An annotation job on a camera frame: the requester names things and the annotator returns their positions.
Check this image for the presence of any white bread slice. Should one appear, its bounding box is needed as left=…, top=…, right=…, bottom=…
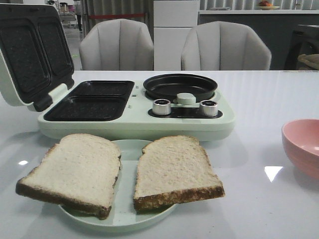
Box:
left=133, top=135, right=225, bottom=212
left=15, top=134, right=121, bottom=220

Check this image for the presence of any green breakfast maker lid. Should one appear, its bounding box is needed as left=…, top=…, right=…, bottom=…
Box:
left=0, top=3, right=74, bottom=112

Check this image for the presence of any pink bowl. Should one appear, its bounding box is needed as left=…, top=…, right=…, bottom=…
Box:
left=282, top=119, right=319, bottom=179

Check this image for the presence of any green breakfast maker base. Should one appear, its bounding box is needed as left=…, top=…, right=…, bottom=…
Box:
left=38, top=80, right=235, bottom=141

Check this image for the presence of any left silver control knob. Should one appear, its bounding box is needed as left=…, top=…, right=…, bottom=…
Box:
left=152, top=99, right=171, bottom=116

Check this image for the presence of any silver control knob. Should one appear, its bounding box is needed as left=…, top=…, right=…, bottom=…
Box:
left=199, top=100, right=218, bottom=117
left=152, top=99, right=171, bottom=116

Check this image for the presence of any black round frying pan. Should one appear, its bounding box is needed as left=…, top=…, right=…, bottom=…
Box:
left=143, top=73, right=218, bottom=103

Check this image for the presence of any right silver control knob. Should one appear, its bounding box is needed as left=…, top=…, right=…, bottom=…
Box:
left=199, top=100, right=218, bottom=117

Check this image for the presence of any left grey upholstered chair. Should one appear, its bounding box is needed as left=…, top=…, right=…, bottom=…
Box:
left=79, top=19, right=154, bottom=71

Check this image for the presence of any grey upholstered chair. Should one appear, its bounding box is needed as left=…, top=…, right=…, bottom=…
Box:
left=79, top=19, right=154, bottom=71
left=181, top=21, right=272, bottom=71

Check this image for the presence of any right grey upholstered chair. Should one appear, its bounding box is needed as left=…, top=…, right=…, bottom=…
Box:
left=181, top=21, right=272, bottom=71

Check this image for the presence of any white cabinet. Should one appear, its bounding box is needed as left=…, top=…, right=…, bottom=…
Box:
left=154, top=0, right=199, bottom=71

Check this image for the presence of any light green round plate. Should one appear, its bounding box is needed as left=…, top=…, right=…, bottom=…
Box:
left=59, top=139, right=178, bottom=233

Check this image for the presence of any grey counter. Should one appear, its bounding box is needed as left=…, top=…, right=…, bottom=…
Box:
left=199, top=9, right=319, bottom=70

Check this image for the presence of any fruit plate on counter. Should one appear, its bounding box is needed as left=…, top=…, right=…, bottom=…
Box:
left=257, top=0, right=280, bottom=10

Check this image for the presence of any green round pan handle knob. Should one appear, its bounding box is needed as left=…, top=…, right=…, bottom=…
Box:
left=173, top=93, right=196, bottom=105

